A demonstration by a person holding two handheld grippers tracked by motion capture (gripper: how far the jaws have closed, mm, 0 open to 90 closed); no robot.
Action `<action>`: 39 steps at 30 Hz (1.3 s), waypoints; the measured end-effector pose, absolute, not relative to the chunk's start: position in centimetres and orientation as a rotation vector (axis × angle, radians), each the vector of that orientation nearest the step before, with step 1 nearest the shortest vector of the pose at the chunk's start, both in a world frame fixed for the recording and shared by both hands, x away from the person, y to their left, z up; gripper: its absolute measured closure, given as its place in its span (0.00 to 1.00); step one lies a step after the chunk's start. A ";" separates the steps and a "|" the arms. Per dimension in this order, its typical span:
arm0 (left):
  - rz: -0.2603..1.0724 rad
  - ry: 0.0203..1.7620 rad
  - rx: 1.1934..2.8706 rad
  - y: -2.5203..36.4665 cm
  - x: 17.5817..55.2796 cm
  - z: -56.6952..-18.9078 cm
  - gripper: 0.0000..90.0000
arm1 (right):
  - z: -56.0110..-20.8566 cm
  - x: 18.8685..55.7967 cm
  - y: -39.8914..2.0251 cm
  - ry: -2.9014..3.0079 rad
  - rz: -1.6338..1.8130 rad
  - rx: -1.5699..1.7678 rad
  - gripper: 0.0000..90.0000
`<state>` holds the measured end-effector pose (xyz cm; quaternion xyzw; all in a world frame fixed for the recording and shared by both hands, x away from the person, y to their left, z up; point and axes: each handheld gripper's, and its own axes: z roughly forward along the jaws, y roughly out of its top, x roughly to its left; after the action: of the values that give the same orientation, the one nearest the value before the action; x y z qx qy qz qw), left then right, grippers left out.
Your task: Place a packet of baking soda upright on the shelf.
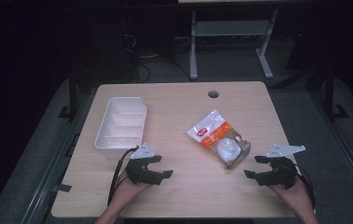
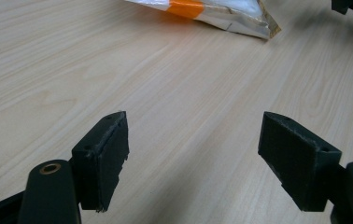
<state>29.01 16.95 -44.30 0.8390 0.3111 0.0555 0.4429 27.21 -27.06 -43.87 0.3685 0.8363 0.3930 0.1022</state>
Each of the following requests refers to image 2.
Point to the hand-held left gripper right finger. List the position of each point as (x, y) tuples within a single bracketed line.
[(296, 161)]

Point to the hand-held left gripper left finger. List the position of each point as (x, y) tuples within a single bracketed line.
[(101, 165)]

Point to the silver foil snack bag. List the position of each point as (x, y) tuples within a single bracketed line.
[(227, 14)]

